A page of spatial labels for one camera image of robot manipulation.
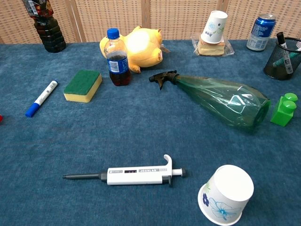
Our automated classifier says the green transparent spray bottle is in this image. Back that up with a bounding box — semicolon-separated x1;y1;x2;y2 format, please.
149;70;271;133

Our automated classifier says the small cola bottle blue cap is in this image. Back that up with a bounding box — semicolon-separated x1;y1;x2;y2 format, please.
103;28;132;87

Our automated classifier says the large dark tea bottle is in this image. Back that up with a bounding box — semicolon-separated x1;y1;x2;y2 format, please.
22;0;67;53

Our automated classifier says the blue carpet table cover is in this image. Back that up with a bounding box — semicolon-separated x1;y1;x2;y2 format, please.
0;39;301;226

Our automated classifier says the yellow plush toy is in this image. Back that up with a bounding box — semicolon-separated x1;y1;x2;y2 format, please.
99;26;170;74

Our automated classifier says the white laboratory pipette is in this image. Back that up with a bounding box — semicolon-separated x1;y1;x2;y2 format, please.
62;154;186;187

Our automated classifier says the green and yellow sponge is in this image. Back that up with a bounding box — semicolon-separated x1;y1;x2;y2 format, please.
63;70;103;104

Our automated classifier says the plastic wrapped bread slice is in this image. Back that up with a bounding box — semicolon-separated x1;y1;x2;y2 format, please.
191;32;235;57

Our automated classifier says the woven folding screen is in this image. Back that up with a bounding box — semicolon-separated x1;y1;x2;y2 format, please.
0;0;301;45

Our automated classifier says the paper cup with blue emblem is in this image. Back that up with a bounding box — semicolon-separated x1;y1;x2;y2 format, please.
200;10;228;45

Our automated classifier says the white marker with blue cap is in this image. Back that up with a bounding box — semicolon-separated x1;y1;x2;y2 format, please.
25;80;59;118

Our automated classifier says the blue flower paper cup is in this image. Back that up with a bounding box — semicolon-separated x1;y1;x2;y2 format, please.
198;164;254;225

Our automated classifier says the green toy building block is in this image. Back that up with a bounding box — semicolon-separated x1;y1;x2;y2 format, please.
270;92;299;127

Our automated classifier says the black mesh pen holder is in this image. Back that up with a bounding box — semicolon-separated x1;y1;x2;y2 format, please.
263;37;301;81

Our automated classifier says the blue soda can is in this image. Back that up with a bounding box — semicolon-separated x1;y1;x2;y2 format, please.
246;13;277;52

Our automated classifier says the black marker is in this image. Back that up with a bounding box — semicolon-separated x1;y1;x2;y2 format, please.
276;32;294;73

